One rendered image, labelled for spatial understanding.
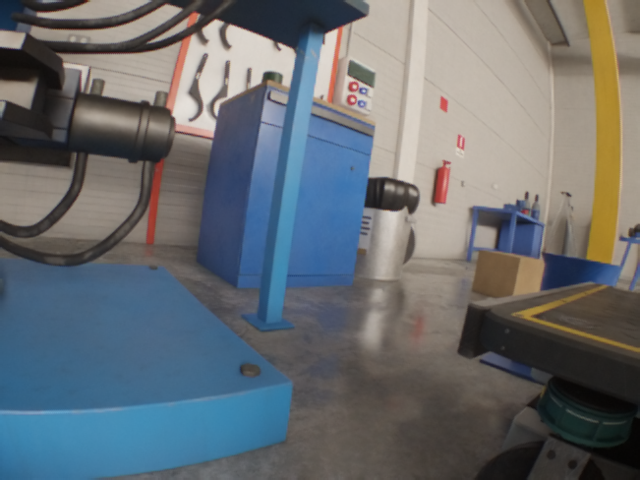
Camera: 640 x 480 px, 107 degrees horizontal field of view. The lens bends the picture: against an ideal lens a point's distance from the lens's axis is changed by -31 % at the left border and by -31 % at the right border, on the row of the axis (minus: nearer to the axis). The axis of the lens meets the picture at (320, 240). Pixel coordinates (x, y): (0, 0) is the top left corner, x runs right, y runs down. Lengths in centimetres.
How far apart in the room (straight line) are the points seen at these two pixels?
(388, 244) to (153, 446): 197
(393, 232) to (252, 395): 185
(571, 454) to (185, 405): 44
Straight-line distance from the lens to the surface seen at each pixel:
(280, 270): 108
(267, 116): 156
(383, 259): 224
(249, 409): 52
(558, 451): 37
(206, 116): 268
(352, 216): 186
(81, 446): 49
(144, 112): 61
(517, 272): 234
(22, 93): 47
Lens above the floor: 38
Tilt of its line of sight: 4 degrees down
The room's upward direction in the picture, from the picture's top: 8 degrees clockwise
